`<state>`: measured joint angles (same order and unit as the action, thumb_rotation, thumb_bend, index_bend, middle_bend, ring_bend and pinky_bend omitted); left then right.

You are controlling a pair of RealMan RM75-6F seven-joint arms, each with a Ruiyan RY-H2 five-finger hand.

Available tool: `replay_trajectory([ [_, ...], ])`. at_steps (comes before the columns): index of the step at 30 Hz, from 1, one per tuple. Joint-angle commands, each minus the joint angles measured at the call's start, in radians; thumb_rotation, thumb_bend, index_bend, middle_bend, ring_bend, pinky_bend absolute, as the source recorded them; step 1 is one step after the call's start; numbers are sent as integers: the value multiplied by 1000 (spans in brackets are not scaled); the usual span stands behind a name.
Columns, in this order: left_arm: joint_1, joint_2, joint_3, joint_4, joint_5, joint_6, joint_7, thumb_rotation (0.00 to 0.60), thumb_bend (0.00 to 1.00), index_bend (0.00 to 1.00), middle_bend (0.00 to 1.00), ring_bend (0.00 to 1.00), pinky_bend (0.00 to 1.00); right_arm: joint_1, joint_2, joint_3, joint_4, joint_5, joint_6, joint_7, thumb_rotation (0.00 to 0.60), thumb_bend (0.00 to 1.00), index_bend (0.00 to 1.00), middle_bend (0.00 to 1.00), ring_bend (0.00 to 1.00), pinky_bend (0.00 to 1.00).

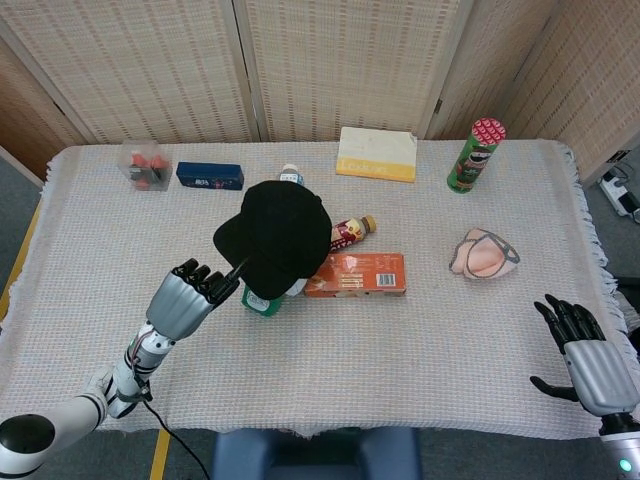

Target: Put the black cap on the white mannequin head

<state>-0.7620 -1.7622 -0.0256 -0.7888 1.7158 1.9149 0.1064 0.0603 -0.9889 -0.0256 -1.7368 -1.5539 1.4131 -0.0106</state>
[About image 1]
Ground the left silver and black robot hand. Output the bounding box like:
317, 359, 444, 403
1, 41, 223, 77
145, 257, 250, 340

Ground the small white bottle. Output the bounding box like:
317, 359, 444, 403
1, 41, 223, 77
278, 163, 306, 187

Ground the white power strip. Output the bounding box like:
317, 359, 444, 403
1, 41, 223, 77
599, 149, 640, 224

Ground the red milk tea bottle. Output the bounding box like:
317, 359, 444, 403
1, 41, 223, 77
327, 214, 378, 251

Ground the orange biscuit box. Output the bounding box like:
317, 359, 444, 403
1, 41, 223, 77
303, 252, 407, 299

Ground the green bottle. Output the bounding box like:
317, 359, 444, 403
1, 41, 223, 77
241, 282, 284, 319

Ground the green Pringles can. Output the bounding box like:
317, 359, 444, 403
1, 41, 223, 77
446, 117, 507, 195

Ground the yellow and white box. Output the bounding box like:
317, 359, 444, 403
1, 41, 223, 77
335, 126, 419, 184

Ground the beige waffle weave tablecloth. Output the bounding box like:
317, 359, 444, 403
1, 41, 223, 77
0, 139, 632, 441

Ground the navy blue rectangular box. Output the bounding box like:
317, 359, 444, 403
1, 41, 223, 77
175, 161, 246, 192

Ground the woven folding screen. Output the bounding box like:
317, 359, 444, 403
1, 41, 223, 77
0, 0, 640, 186

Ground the right silver and black robot hand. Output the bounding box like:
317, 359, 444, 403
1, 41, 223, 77
529, 293, 640, 417

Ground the clear box with orange pieces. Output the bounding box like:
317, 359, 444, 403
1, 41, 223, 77
119, 141, 174, 193

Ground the black cap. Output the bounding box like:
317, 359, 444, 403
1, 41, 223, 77
213, 180, 334, 301

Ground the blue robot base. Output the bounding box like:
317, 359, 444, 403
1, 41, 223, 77
212, 427, 422, 480

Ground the black cable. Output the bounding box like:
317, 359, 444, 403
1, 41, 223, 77
142, 394, 211, 480

